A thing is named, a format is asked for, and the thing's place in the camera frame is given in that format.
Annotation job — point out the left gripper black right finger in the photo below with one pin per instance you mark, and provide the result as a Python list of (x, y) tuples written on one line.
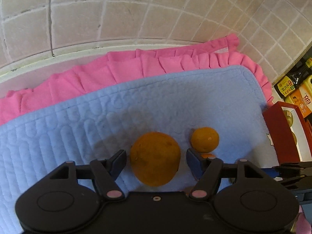
[(207, 172)]

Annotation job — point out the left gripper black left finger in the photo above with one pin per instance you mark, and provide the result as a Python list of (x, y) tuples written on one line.
[(105, 174)]

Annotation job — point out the large dull orange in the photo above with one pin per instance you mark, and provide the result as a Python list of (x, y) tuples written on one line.
[(154, 158)]

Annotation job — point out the small orange mandarin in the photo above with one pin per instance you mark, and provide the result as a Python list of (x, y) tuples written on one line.
[(204, 139)]

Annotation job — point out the light blue quilted mat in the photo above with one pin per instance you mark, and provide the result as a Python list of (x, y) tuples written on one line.
[(97, 125)]

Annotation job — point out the red cardboard box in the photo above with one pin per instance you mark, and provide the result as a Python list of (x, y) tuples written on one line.
[(288, 133)]

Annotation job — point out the dark soy sauce bottle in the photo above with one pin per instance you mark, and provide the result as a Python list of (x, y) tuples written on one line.
[(292, 80)]

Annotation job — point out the yellow dish detergent jug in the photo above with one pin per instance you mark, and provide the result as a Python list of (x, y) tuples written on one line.
[(301, 97)]

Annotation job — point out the pink ruffled cloth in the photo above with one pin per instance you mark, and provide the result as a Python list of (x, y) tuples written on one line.
[(123, 66)]

